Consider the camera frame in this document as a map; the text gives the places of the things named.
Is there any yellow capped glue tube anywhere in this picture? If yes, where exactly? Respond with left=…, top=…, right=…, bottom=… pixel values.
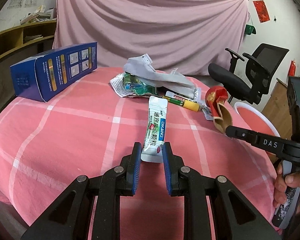
left=163, top=91, right=200, bottom=112

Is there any wooden wall shelf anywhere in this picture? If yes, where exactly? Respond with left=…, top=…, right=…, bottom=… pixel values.
left=0, top=20, right=57, bottom=63

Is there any white medicine sachet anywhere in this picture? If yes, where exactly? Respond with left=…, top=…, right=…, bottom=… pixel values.
left=141, top=96, right=168, bottom=163

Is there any red paper wall poster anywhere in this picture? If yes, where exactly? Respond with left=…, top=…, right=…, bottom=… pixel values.
left=253, top=0, right=270, bottom=23

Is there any grey newspaper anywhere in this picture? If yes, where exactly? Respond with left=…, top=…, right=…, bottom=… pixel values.
left=123, top=54, right=202, bottom=101

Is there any red and white trash bin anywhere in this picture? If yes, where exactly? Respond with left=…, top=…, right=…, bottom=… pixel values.
left=234, top=102, right=280, bottom=137

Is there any pink hanging sheet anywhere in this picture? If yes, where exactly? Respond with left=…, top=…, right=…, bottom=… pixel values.
left=53, top=0, right=249, bottom=75

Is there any red paper cup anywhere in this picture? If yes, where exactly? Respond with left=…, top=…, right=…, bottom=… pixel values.
left=205, top=86, right=232, bottom=134

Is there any person's right hand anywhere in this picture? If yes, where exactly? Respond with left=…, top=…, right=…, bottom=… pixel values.
left=273, top=163, right=300, bottom=214

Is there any green dustpan on wall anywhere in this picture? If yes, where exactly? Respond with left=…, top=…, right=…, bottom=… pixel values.
left=244, top=24, right=256, bottom=35

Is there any blue cardboard box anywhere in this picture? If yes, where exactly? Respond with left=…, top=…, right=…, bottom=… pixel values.
left=10, top=42, right=97, bottom=102

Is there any black office chair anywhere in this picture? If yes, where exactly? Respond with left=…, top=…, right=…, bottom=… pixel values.
left=208, top=43, right=289, bottom=105

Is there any green printed wrapper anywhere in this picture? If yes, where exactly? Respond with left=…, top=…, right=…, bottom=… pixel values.
left=110, top=72, right=159, bottom=98

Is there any pink checked tablecloth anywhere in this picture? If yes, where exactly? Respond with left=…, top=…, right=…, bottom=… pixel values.
left=0, top=68, right=276, bottom=239

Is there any wooden cabinet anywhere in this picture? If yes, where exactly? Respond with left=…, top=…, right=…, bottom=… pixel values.
left=262, top=78, right=292, bottom=139

